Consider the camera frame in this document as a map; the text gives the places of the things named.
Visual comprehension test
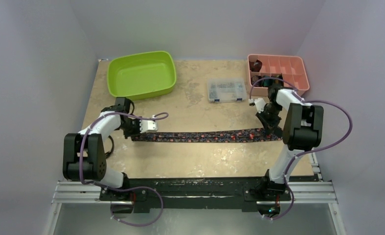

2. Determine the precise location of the dark floral patterned tie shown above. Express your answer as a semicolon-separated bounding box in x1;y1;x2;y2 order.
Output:
131;128;282;143

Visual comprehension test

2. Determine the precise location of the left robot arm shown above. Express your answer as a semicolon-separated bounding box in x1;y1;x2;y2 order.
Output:
62;97;141;200

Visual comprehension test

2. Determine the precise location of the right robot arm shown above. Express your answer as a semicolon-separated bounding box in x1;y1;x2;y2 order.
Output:
254;84;324;199

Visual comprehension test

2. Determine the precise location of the rolled teal tie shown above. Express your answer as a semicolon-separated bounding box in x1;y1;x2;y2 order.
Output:
261;75;274;88

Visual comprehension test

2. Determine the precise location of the rolled dark gold tie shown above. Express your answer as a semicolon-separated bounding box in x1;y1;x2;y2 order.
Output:
272;74;284;86

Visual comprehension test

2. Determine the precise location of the green plastic tub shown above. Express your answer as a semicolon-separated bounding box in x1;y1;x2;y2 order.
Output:
107;51;177;100

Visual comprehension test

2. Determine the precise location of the pink divided organizer tray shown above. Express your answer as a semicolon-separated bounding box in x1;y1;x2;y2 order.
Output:
246;54;310;96

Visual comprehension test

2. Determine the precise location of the rolled dark red tie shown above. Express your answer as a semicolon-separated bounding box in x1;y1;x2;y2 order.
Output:
249;59;263;72

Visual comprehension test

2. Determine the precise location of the clear plastic parts box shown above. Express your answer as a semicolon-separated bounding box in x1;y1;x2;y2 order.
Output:
207;78;247;103

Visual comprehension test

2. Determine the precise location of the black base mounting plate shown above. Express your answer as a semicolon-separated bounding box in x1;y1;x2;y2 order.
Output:
99;176;292;213

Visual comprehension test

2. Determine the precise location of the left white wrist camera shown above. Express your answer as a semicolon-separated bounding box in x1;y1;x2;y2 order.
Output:
139;119;158;133

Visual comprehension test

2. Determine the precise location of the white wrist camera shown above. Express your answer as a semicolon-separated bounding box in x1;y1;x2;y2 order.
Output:
139;119;158;133
248;98;266;113

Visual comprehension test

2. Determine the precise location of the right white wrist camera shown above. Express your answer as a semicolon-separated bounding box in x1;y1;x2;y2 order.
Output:
248;98;266;113

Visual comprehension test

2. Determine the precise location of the black cable loop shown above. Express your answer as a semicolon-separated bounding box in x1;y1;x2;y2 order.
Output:
105;135;115;160

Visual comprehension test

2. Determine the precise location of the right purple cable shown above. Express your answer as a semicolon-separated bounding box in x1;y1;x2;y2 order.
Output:
249;76;354;221

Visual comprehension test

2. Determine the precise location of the aluminium frame rail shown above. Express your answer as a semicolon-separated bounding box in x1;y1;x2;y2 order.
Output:
52;176;346;235

